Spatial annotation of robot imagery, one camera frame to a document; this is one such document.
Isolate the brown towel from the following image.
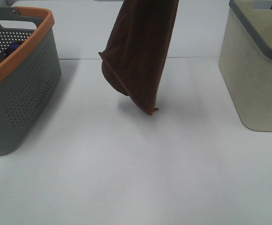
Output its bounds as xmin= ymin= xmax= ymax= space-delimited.
xmin=99 ymin=0 xmax=179 ymax=115

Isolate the grey basket with orange rim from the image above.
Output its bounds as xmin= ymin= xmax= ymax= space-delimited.
xmin=0 ymin=7 xmax=61 ymax=156

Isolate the beige basket with grey rim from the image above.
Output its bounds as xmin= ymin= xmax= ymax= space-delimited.
xmin=219 ymin=0 xmax=272 ymax=132

